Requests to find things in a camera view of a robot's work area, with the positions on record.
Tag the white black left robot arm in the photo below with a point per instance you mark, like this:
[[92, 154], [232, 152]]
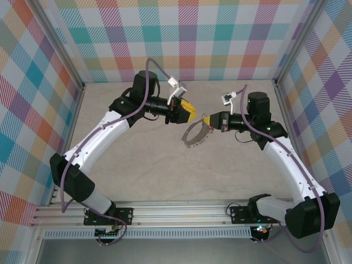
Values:
[[93, 140]]

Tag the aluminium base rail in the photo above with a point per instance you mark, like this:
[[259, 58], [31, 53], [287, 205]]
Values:
[[178, 213]]

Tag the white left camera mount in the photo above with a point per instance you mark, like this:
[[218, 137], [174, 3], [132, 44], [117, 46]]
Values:
[[173, 81]]

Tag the aluminium frame post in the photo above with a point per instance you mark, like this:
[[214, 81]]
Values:
[[299, 41], [61, 44]]

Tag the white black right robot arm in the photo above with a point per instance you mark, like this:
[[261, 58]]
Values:
[[291, 167]]

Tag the aluminium side frame rail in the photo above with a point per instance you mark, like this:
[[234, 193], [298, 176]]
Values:
[[290, 123], [72, 123]]

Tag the small black electronics board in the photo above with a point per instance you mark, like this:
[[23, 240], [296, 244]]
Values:
[[105, 234], [259, 230]]

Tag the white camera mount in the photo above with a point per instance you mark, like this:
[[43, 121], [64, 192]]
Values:
[[233, 96], [173, 81]]

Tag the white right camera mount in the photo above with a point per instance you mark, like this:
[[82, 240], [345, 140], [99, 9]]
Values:
[[233, 96]]

